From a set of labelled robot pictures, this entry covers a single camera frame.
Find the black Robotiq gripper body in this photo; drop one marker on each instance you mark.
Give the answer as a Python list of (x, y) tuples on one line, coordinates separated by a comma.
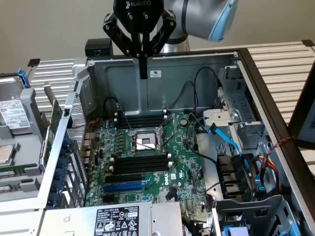
[(137, 14)]

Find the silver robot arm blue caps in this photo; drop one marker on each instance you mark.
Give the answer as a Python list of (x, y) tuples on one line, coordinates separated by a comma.
[(197, 17)]

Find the black RAM slot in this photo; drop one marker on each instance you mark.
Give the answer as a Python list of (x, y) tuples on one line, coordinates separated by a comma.
[(140, 114), (140, 170), (140, 117), (140, 123), (140, 166), (140, 158), (140, 120), (140, 162)]

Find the black box with port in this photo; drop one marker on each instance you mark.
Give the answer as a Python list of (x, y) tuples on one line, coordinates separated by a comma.
[(98, 46)]

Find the white sticker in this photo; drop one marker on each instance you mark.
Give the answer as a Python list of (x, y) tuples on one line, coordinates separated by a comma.
[(155, 73)]

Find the black table end cap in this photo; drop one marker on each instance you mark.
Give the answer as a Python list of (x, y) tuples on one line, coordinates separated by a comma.
[(308, 43), (33, 62)]

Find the metal locking lever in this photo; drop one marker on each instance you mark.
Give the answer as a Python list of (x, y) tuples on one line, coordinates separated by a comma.
[(128, 122), (145, 145), (172, 140)]

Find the round coin battery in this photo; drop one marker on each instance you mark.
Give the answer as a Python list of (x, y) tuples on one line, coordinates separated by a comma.
[(183, 121)]

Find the black graphics card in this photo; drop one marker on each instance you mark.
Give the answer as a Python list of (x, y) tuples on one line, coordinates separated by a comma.
[(55, 115)]

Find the blue hard disk caddy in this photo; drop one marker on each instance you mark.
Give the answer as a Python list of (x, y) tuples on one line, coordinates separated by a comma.
[(23, 78)]

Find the metal CPU socket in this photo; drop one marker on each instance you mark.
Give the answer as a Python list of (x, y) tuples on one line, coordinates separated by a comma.
[(144, 137)]

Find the grey parts rack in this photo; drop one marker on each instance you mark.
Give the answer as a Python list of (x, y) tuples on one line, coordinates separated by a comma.
[(27, 103)]

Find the silver rear port stack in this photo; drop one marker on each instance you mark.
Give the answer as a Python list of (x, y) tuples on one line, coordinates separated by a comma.
[(87, 145)]

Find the blue card retainer clip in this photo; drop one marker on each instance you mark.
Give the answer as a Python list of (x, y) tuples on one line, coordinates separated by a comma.
[(67, 143), (53, 197), (62, 162), (57, 185), (59, 174)]

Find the black and silver PC case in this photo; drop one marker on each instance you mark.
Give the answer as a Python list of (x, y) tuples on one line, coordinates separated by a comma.
[(265, 98)]

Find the silver disk bay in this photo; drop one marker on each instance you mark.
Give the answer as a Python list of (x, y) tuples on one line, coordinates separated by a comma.
[(246, 127)]

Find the green Dell motherboard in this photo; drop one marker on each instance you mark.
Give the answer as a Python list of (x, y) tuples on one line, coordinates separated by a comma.
[(182, 157)]

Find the silver hard disk white label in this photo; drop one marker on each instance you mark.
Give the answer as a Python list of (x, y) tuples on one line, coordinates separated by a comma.
[(14, 113)]

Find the long black expansion slot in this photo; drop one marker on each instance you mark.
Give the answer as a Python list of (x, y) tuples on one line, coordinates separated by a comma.
[(123, 178)]

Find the blue expansion slot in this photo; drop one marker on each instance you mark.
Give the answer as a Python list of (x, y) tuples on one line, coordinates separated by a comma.
[(123, 188)]

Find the black fan shroud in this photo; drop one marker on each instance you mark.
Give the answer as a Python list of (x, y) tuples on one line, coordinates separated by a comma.
[(231, 177)]

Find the silver CPU chip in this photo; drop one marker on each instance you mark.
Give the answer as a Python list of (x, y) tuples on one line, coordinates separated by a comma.
[(5, 153)]

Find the short black expansion slot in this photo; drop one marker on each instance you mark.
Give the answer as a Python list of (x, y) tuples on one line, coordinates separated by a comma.
[(109, 199)]

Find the black framed monitor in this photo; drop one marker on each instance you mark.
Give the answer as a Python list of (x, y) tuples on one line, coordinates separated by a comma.
[(307, 127)]

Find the silver power supply with label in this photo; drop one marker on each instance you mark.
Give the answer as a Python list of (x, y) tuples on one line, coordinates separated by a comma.
[(73, 221)]

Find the grey perforated disk bay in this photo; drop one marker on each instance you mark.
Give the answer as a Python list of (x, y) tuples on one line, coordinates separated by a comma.
[(270, 209)]

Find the blue plastic block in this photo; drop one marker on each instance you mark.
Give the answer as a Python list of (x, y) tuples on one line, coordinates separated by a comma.
[(236, 232)]

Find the metal socket cover frame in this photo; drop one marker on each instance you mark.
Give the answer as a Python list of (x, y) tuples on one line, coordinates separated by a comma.
[(175, 120)]

